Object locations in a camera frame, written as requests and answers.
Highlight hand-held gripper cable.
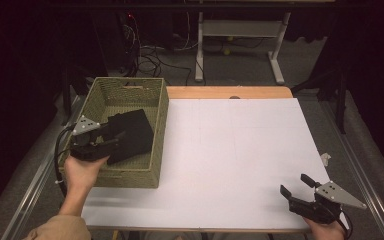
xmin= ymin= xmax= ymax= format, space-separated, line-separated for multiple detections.
xmin=336 ymin=209 xmax=354 ymax=236
xmin=53 ymin=124 xmax=78 ymax=198

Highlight black metal stand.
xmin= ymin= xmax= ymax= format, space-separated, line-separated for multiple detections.
xmin=60 ymin=63 xmax=96 ymax=127
xmin=291 ymin=63 xmax=352 ymax=135

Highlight left hand-held gripper cable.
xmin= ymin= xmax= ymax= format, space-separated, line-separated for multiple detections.
xmin=53 ymin=124 xmax=78 ymax=198

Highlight white table sheet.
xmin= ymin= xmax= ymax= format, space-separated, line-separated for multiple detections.
xmin=79 ymin=97 xmax=333 ymax=231

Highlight tangle of floor cables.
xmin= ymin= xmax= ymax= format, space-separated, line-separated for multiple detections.
xmin=123 ymin=13 xmax=194 ymax=86

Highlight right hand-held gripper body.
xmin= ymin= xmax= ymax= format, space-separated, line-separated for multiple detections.
xmin=289 ymin=180 xmax=368 ymax=225

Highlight black cloth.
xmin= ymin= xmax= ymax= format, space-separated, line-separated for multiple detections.
xmin=106 ymin=108 xmax=155 ymax=165

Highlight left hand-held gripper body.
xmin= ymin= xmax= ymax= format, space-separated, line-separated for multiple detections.
xmin=69 ymin=115 xmax=120 ymax=163

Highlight white metal desk frame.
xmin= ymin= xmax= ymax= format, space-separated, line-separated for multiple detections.
xmin=194 ymin=11 xmax=292 ymax=85

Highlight crumpled white paper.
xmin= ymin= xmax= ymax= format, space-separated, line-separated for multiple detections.
xmin=319 ymin=152 xmax=332 ymax=167

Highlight person's right hand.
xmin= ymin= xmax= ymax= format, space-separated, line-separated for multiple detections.
xmin=303 ymin=216 xmax=348 ymax=240

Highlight metal floor rail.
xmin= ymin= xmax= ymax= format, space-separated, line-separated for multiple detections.
xmin=0 ymin=95 xmax=83 ymax=240
xmin=318 ymin=99 xmax=384 ymax=240

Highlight green woven basket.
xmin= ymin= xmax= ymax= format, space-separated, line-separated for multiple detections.
xmin=55 ymin=77 xmax=170 ymax=189

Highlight right hand-held gripper cable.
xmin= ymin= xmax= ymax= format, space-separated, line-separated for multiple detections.
xmin=336 ymin=209 xmax=354 ymax=236

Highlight wooden table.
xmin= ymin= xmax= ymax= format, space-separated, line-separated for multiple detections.
xmin=86 ymin=85 xmax=318 ymax=235

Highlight person's left hand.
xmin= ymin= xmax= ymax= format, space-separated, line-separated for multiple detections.
xmin=63 ymin=155 xmax=110 ymax=197

